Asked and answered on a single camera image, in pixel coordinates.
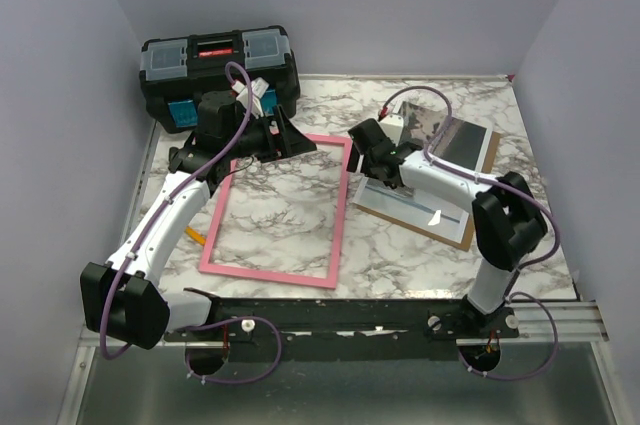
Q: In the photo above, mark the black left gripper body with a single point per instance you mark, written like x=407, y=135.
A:
x=265, y=144

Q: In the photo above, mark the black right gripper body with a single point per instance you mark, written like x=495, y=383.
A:
x=367, y=167

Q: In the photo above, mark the yellow handled screwdriver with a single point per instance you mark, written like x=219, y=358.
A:
x=195, y=236

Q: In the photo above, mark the pink picture frame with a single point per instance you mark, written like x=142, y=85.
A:
x=285, y=224

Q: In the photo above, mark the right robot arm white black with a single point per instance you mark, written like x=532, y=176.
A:
x=508, y=221

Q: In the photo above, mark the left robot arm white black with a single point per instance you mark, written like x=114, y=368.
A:
x=121, y=297

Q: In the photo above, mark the black plastic toolbox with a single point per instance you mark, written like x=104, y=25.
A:
x=176, y=72

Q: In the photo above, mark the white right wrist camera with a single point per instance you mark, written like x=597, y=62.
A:
x=393, y=125

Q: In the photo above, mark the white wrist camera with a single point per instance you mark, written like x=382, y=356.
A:
x=250, y=97
x=393, y=125

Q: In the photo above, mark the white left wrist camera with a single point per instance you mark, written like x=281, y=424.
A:
x=250, y=97

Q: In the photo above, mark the black mounting base plate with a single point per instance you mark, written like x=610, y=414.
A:
x=345, y=329

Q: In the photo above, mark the aluminium rail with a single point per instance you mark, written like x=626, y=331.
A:
x=576, y=322

